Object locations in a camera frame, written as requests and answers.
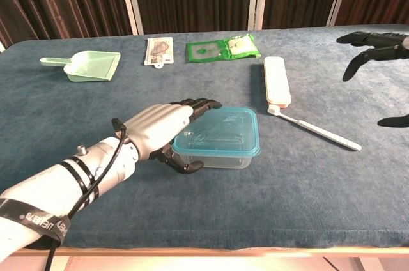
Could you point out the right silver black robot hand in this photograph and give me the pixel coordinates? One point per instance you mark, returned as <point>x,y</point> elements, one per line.
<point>383,50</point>

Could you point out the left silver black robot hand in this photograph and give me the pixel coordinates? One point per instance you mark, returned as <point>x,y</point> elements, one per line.
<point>156,127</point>

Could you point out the blue translucent plastic container lid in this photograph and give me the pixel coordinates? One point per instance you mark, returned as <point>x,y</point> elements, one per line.
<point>223,130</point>

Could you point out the clear plastic container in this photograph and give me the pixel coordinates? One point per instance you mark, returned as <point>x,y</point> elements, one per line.
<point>223,163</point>

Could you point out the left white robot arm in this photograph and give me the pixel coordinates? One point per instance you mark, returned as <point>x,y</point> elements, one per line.
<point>48,188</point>

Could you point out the clear printed plastic packet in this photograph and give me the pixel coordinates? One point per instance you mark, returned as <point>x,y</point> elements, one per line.
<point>158,50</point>

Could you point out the mint green plastic dustpan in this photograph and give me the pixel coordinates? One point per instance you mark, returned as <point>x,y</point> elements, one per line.
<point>91,66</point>

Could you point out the green plastic packet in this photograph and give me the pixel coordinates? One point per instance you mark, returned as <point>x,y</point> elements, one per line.
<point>204,51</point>

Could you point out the white toothbrush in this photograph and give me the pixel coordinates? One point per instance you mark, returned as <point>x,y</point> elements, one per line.
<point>319,132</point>

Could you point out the white toothbrush case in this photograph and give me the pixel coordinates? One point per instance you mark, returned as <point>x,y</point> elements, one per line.
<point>276,79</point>

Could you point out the blue table cloth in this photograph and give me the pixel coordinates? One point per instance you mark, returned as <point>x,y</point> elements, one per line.
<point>255,204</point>

